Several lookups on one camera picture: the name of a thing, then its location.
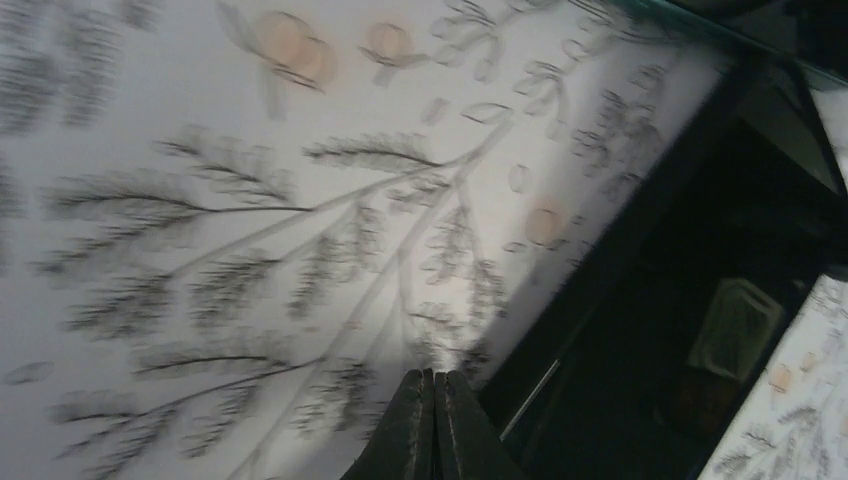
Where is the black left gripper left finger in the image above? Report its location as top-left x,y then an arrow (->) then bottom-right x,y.
342,369 -> 435,480

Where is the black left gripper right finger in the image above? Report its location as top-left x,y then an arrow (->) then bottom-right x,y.
434,371 -> 526,480

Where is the black phone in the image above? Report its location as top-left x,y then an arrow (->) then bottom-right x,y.
442,1 -> 847,479

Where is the floral patterned table mat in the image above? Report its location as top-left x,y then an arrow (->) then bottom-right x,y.
1,1 -> 847,479

